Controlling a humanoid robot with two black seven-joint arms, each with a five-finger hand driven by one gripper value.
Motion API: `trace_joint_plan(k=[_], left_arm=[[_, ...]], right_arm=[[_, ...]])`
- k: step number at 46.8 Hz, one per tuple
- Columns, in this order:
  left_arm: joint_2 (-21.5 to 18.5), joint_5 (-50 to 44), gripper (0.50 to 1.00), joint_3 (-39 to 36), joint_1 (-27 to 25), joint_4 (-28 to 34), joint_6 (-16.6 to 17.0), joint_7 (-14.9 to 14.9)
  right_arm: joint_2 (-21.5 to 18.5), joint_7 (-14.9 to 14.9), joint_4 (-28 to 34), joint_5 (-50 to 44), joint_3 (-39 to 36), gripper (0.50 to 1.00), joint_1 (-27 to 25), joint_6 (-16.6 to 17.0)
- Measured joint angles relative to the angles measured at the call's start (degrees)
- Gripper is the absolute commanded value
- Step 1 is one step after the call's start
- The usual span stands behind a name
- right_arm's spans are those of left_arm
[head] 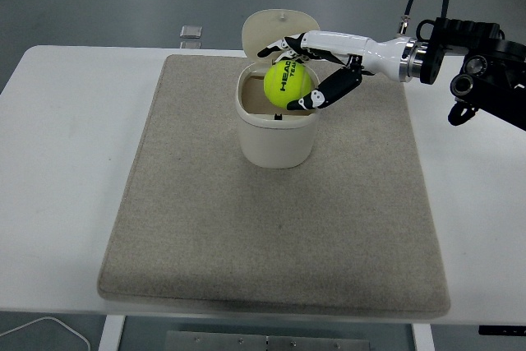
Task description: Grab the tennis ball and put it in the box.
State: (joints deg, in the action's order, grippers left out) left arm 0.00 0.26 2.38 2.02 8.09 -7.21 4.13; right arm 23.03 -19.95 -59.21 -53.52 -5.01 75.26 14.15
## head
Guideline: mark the silver square floor plate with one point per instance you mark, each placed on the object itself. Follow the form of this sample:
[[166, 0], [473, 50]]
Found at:
[[191, 31], [190, 44]]

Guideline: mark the beige fabric mat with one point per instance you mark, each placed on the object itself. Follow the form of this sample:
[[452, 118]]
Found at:
[[263, 236]]

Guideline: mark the white table leg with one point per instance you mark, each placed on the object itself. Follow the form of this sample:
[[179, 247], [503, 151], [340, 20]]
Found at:
[[423, 338], [111, 334]]

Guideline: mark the black table control panel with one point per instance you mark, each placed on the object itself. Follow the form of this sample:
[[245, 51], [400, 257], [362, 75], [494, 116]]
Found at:
[[501, 329]]

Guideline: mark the cream lidded plastic bin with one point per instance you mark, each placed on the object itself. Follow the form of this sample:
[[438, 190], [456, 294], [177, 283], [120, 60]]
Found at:
[[275, 141]]

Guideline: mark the yellow-green tennis ball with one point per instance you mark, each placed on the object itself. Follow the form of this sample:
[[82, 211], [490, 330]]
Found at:
[[283, 86]]

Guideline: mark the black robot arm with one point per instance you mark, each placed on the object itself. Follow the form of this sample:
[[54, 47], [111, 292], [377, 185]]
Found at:
[[476, 53]]

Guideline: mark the grey metal plate with screws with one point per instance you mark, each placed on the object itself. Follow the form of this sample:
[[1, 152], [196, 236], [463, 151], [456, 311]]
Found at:
[[267, 343]]

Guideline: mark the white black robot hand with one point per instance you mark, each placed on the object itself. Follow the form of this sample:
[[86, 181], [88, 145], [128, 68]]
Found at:
[[353, 44]]

